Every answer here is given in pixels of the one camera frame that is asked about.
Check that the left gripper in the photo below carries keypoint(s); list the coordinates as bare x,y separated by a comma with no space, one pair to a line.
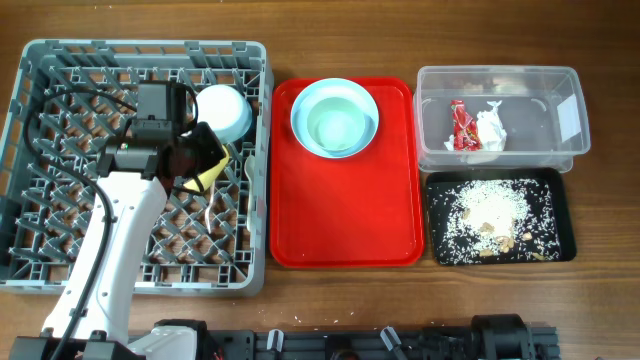
213,149

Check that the yellow plastic cup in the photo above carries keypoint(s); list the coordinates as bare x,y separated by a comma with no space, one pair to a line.
206,179

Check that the light blue bowl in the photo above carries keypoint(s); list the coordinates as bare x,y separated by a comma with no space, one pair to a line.
225,110

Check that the cream plastic spoon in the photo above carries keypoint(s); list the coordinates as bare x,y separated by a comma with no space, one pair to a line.
249,171

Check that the small green plate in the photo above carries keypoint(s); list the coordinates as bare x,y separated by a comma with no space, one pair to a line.
336,124

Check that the large light blue plate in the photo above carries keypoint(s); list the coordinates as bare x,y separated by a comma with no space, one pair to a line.
333,87

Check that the red snack wrapper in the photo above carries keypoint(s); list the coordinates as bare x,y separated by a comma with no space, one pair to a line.
465,134

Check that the white napkin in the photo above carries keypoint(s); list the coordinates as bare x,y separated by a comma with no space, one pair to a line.
492,134

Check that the rice and food scraps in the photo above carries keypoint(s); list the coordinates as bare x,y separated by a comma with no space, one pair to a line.
493,221

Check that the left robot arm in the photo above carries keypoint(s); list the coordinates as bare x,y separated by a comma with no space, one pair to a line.
90,319

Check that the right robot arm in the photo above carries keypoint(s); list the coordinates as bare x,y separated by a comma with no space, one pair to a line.
501,337

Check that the grey plastic dishwasher rack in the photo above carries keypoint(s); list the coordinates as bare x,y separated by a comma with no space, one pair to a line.
69,97

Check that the red plastic tray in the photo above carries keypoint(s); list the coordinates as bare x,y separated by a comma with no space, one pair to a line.
361,211

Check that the black plastic tray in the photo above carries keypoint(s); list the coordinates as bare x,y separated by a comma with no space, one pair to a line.
548,175

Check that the clear plastic bin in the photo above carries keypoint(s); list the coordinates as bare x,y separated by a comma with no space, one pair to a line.
542,109

